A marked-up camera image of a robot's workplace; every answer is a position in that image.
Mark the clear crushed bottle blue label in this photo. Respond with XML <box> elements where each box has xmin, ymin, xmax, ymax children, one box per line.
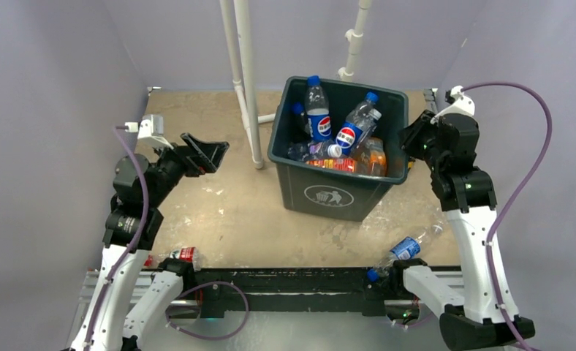
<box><xmin>335</xmin><ymin>91</ymin><xmax>380</xmax><ymax>156</ymax></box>

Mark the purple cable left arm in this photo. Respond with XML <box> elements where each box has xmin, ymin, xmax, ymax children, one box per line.
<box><xmin>82</xmin><ymin>126</ymin><xmax>250</xmax><ymax>351</ymax></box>

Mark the dark green trash bin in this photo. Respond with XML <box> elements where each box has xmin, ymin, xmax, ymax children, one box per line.
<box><xmin>268</xmin><ymin>76</ymin><xmax>409</xmax><ymax>222</ymax></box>

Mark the crushed bottle purple label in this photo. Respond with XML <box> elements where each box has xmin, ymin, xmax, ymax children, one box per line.
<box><xmin>287</xmin><ymin>140</ymin><xmax>343</xmax><ymax>162</ymax></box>

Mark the white pvc pipe frame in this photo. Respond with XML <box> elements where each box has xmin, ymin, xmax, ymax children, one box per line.
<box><xmin>219</xmin><ymin>0</ymin><xmax>372</xmax><ymax>170</ymax></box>

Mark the white camera right wrist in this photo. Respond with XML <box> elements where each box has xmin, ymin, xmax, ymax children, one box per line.
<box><xmin>430</xmin><ymin>86</ymin><xmax>475</xmax><ymax>124</ymax></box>

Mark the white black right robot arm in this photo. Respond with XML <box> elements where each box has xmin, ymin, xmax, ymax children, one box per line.
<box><xmin>388</xmin><ymin>110</ymin><xmax>536</xmax><ymax>350</ymax></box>

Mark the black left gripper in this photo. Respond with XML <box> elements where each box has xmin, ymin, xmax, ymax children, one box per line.
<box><xmin>145</xmin><ymin>132</ymin><xmax>227</xmax><ymax>208</ymax></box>

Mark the small pepsi bottle blue cap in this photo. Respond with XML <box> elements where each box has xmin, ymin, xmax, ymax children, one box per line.
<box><xmin>291</xmin><ymin>102</ymin><xmax>311</xmax><ymax>136</ymax></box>

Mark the small bottle red white label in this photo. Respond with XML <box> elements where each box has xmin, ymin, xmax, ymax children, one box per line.
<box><xmin>143</xmin><ymin>246</ymin><xmax>203</xmax><ymax>271</ymax></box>

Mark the blue label bottle near base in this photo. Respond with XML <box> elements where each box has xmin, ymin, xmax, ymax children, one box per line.
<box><xmin>366</xmin><ymin>224</ymin><xmax>443</xmax><ymax>282</ymax></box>

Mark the large pepsi bottle blue label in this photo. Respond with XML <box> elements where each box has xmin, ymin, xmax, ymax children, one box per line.
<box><xmin>305</xmin><ymin>75</ymin><xmax>331</xmax><ymax>142</ymax></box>

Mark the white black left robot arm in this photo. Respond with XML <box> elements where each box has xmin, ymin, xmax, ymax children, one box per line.
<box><xmin>68</xmin><ymin>133</ymin><xmax>230</xmax><ymax>350</ymax></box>

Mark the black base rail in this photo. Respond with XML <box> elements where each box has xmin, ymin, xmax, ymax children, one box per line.
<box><xmin>191</xmin><ymin>266</ymin><xmax>436</xmax><ymax>318</ymax></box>

